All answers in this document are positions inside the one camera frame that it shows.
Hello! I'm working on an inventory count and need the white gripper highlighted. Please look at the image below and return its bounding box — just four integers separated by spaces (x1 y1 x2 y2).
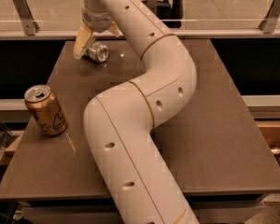
73 4 119 60

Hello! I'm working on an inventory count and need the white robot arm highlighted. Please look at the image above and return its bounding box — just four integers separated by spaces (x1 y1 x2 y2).
73 0 200 224

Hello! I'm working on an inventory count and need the gold soda can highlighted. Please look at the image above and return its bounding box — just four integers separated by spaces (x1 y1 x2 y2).
24 85 67 136

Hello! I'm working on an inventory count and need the glass railing panel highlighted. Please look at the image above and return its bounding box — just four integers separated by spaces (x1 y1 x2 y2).
0 0 273 31

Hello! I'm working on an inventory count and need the black office chair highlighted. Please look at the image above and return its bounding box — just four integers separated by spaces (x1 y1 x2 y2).
156 0 184 28

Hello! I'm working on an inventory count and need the left metal railing bracket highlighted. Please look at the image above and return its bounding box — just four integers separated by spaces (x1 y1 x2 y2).
12 0 39 35

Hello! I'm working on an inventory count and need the right metal railing bracket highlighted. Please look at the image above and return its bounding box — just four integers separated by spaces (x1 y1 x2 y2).
259 0 280 34

